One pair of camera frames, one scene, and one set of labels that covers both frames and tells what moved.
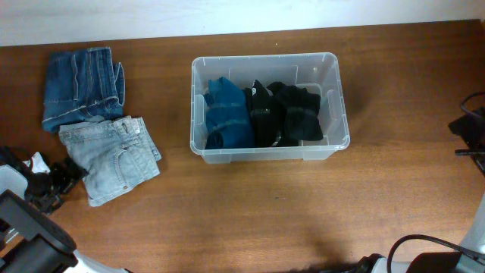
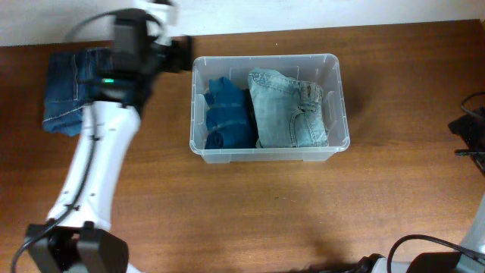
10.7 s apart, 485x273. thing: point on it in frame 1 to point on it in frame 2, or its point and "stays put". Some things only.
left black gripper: (67, 179) to (175, 60)
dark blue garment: (229, 116) stays put
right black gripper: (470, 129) stays put
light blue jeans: (119, 155) to (289, 112)
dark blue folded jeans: (81, 84) stays put
